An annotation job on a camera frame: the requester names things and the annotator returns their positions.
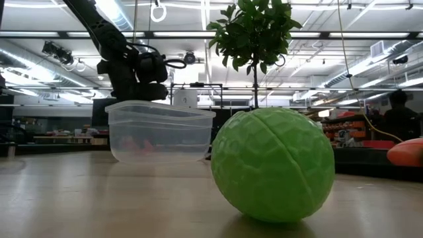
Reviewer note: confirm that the green toy cabbage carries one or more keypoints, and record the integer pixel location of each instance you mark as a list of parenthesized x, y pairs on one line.
[(272, 165)]

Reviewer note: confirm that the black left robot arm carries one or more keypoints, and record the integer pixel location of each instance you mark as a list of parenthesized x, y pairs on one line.
[(105, 36)]

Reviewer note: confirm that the clear plastic tupperware container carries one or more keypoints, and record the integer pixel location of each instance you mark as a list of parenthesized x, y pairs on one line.
[(158, 139)]

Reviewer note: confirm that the orange rounded toy produce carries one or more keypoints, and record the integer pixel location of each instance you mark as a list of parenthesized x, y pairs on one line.
[(408, 153)]

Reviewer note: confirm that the round black ceiling device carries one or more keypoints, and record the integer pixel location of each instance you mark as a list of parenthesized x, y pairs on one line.
[(190, 57)]

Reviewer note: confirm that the white cylinder device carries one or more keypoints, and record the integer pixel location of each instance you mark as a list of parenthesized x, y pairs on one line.
[(185, 98)]

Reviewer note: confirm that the black monitor screen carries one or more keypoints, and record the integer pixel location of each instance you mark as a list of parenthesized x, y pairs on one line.
[(99, 112)]

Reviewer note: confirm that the black ceiling track spotlights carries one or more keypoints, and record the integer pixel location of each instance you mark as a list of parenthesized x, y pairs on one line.
[(57, 53)]

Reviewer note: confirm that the green leafy potted tree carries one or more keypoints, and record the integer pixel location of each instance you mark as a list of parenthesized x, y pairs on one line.
[(254, 33)]

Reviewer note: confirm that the wooden background workbench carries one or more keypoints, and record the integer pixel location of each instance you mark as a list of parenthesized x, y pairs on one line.
[(66, 139)]

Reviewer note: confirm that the shelf with red bins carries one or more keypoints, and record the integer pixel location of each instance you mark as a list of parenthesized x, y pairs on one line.
[(350, 125)]

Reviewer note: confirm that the black table mat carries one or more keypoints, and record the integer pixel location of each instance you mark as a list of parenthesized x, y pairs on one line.
[(357, 162)]

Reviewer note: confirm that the red storage bin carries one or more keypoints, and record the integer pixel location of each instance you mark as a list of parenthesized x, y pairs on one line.
[(378, 144)]

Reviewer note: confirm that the person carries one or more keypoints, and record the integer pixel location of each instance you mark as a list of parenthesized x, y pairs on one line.
[(398, 115)]

